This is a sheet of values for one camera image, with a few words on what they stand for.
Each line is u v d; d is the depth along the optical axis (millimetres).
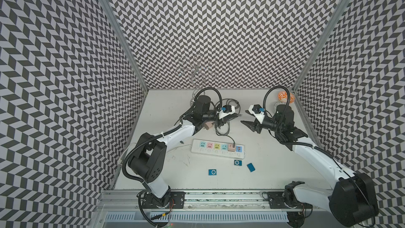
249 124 720
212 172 805
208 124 974
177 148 868
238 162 842
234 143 808
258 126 680
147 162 450
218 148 869
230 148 827
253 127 693
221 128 976
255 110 631
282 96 1109
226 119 707
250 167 825
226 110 644
